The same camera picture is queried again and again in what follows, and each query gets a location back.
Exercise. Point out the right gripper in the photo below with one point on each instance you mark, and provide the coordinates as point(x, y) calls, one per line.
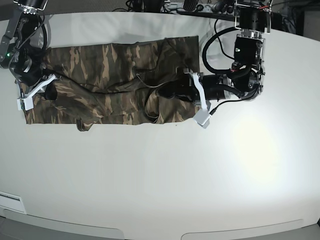
point(30, 72)

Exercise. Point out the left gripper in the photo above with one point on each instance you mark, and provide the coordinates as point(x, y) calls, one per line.
point(185, 89)

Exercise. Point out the camouflage T-shirt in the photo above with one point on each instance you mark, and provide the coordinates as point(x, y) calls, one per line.
point(117, 83)

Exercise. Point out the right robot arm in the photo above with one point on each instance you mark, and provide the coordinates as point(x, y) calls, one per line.
point(23, 47)

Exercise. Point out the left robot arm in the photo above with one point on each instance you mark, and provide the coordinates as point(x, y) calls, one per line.
point(252, 18)

